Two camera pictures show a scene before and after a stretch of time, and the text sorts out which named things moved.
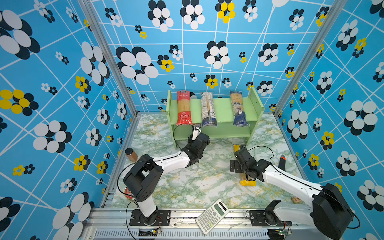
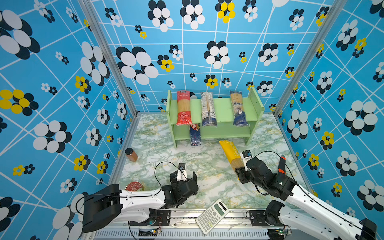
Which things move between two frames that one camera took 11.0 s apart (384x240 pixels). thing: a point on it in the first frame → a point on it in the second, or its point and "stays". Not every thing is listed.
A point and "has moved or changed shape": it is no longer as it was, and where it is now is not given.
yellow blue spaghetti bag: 240,118 stays
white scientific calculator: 212,216 stays
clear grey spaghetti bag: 209,117 stays
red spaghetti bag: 184,115 stays
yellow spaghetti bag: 244,182 has moved or changed shape
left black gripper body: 189,142 → 177,185
